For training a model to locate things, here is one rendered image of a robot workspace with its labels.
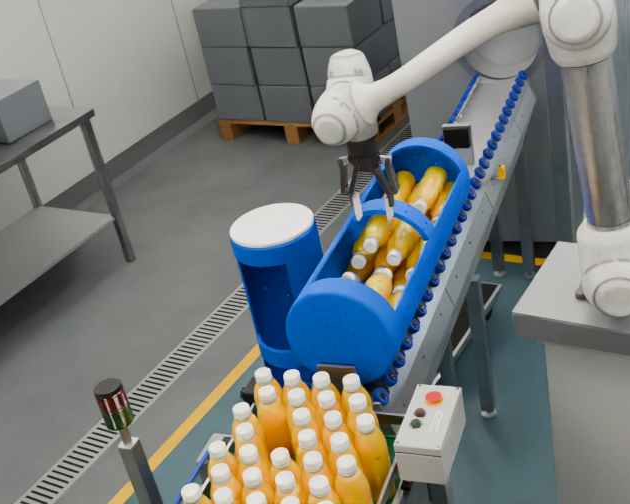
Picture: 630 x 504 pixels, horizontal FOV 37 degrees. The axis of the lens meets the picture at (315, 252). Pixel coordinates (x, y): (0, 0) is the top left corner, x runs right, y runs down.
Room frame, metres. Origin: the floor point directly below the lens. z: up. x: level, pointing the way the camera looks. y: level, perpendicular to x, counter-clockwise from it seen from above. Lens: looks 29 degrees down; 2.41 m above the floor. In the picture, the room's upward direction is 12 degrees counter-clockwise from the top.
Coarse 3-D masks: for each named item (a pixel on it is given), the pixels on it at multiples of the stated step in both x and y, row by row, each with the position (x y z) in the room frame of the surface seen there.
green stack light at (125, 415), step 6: (126, 408) 1.65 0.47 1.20; (102, 414) 1.65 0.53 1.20; (108, 414) 1.64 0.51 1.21; (114, 414) 1.64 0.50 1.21; (120, 414) 1.64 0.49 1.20; (126, 414) 1.65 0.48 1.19; (132, 414) 1.67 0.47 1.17; (108, 420) 1.64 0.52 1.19; (114, 420) 1.64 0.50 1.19; (120, 420) 1.64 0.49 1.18; (126, 420) 1.65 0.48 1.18; (132, 420) 1.66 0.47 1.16; (108, 426) 1.65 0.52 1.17; (114, 426) 1.64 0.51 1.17; (120, 426) 1.64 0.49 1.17; (126, 426) 1.64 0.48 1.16
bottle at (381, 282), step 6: (372, 276) 2.05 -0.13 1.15; (378, 276) 2.04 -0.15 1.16; (384, 276) 2.05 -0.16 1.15; (366, 282) 2.04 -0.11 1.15; (372, 282) 2.02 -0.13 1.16; (378, 282) 2.02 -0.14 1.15; (384, 282) 2.02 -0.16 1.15; (390, 282) 2.04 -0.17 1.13; (372, 288) 1.99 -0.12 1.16; (378, 288) 1.99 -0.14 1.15; (384, 288) 2.00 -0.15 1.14; (390, 288) 2.02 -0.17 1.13; (384, 294) 1.98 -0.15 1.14; (390, 294) 2.01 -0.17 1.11
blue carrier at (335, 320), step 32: (416, 160) 2.67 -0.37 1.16; (448, 160) 2.63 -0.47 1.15; (352, 224) 2.42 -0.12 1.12; (416, 224) 2.21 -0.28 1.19; (448, 224) 2.34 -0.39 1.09; (320, 288) 1.92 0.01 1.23; (352, 288) 1.90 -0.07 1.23; (416, 288) 2.02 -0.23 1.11; (288, 320) 1.95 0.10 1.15; (320, 320) 1.91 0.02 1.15; (352, 320) 1.87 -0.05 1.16; (384, 320) 1.84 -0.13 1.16; (320, 352) 1.92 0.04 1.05; (352, 352) 1.88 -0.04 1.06; (384, 352) 1.84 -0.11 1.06
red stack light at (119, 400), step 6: (120, 390) 1.66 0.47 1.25; (114, 396) 1.64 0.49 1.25; (120, 396) 1.65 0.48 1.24; (126, 396) 1.67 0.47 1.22; (102, 402) 1.64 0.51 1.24; (108, 402) 1.64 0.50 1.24; (114, 402) 1.64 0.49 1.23; (120, 402) 1.65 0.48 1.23; (126, 402) 1.66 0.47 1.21; (102, 408) 1.64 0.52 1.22; (108, 408) 1.64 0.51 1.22; (114, 408) 1.64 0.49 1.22; (120, 408) 1.64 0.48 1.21
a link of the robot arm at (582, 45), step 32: (544, 0) 1.73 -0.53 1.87; (576, 0) 1.66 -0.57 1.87; (608, 0) 1.68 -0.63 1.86; (544, 32) 1.74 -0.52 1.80; (576, 32) 1.66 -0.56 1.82; (608, 32) 1.69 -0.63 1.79; (576, 64) 1.71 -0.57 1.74; (608, 64) 1.72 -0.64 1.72; (576, 96) 1.72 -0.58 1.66; (608, 96) 1.71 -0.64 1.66; (576, 128) 1.73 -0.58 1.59; (608, 128) 1.70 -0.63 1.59; (608, 160) 1.70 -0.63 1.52; (608, 192) 1.69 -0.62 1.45; (608, 224) 1.69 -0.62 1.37; (608, 256) 1.67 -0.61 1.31; (608, 288) 1.63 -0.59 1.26
